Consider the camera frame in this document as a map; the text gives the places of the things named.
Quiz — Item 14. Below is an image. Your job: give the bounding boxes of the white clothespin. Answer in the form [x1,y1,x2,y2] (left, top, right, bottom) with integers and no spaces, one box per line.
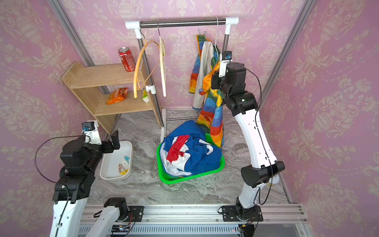
[122,159,129,169]

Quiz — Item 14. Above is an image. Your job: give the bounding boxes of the teal clothespin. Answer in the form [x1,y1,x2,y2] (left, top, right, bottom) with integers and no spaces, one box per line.
[124,156,130,164]

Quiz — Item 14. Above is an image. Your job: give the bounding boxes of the rainbow striped jacket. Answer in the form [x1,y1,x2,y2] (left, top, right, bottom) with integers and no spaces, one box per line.
[189,35,224,147]

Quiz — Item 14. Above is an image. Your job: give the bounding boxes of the pink clothespin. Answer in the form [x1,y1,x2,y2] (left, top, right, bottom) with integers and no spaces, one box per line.
[118,164,125,173]

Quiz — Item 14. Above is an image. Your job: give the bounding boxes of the yellow clothespin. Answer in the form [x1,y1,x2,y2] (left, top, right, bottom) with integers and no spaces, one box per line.
[120,169,128,175]

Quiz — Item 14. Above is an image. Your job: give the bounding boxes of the wooden clothes hanger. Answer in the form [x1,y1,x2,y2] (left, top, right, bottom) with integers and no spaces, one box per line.
[157,22,166,97]
[133,32,160,99]

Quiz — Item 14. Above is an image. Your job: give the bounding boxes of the blue red white jacket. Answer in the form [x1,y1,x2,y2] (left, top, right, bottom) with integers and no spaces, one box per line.
[159,120,222,177]

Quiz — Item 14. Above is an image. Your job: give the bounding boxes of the white wire clothes hanger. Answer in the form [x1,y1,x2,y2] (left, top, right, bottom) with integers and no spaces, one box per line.
[214,16,220,58]

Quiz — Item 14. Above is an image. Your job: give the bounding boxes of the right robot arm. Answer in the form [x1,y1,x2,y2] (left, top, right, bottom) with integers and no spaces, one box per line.
[211,62,285,223]

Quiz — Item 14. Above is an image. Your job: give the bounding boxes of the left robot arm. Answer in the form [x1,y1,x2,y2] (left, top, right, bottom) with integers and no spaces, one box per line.
[50,130,133,237]

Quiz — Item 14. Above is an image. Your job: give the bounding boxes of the white plastic bin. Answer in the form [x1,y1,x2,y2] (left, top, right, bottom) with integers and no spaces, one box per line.
[100,141,133,181]

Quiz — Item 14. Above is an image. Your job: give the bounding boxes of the orange snack bag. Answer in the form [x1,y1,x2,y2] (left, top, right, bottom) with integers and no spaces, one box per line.
[106,87,128,105]

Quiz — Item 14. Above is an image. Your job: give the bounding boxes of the green white drink carton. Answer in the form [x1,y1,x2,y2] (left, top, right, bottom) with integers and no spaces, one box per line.
[142,89,150,103]

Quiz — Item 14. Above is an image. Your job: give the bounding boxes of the green plastic basket tray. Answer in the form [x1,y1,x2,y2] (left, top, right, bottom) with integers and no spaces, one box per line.
[156,143,225,184]

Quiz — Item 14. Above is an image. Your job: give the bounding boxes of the wooden two-tier shelf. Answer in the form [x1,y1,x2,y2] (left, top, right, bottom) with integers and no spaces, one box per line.
[61,61,162,134]

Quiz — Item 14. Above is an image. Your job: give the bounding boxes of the red soda can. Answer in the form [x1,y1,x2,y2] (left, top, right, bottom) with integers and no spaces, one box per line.
[118,47,136,72]

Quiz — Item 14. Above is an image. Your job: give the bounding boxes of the steel clothes rack white joints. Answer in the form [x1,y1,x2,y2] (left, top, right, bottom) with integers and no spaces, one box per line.
[125,17,239,141]

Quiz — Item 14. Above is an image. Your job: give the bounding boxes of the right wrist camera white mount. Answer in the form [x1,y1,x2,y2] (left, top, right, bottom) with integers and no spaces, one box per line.
[219,51,232,78]

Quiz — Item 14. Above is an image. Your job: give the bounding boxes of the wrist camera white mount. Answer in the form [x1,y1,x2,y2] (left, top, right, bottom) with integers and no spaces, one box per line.
[82,120,102,145]
[219,51,232,78]

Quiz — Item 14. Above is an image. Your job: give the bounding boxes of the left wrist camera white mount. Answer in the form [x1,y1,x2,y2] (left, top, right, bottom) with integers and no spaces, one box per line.
[82,120,102,145]

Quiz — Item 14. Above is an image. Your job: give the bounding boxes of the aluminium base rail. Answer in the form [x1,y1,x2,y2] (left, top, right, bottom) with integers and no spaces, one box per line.
[53,203,309,237]

